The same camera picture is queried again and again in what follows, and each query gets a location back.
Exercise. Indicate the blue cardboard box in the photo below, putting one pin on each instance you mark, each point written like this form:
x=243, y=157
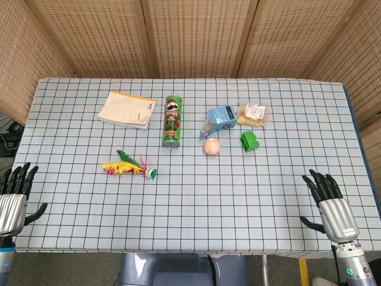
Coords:
x=220, y=119

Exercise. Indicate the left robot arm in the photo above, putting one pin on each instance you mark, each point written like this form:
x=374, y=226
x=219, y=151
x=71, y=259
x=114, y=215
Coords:
x=5, y=259

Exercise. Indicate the blue checkered tablecloth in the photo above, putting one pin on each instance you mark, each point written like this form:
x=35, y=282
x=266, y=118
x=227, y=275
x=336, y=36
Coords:
x=190, y=184

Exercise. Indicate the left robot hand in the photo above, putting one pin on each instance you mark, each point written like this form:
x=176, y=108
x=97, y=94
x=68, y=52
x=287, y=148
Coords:
x=12, y=205

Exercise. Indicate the white shoe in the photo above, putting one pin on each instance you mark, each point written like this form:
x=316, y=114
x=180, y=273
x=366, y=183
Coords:
x=323, y=281

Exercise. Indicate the green plastic block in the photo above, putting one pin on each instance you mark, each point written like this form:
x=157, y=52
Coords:
x=249, y=141

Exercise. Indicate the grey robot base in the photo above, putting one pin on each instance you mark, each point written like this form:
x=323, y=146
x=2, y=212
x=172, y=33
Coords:
x=178, y=269

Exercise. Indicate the peach coloured egg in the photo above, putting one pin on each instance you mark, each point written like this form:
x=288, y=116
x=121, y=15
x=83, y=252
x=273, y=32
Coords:
x=212, y=146

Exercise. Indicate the beige paperback notebook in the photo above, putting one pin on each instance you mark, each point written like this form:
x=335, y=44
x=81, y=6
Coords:
x=128, y=110

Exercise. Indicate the green Pringles can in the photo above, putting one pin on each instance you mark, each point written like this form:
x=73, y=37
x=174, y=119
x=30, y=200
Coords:
x=172, y=120

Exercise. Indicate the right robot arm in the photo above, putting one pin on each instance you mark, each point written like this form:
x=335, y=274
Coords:
x=354, y=262

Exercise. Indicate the clear snack packet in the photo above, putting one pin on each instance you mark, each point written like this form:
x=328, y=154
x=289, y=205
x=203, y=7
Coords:
x=253, y=113

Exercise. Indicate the woven bamboo folding screen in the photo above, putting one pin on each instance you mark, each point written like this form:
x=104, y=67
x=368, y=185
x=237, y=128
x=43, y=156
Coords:
x=190, y=35

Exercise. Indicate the colourful feather toy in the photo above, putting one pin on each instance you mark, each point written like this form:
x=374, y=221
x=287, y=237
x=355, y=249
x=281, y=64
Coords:
x=131, y=167

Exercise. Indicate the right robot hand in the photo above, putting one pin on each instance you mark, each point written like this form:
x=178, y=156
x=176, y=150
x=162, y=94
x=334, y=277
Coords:
x=336, y=214

